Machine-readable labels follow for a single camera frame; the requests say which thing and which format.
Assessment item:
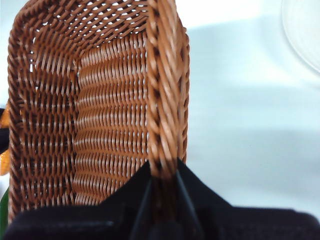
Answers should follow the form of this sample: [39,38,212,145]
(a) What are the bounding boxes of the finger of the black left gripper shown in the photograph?
[0,107,11,154]

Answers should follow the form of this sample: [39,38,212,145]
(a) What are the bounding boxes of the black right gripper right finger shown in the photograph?
[176,157,320,240]

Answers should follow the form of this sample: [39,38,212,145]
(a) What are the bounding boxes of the brown woven wicker basket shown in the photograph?
[7,0,191,226]

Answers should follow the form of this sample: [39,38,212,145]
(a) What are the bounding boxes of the white shallow plate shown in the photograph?
[281,0,320,76]

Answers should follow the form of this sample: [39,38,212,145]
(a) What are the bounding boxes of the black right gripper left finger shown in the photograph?
[4,159,154,240]

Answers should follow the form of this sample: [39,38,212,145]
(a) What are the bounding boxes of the orange-yellow corn cob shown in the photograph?
[0,103,11,176]

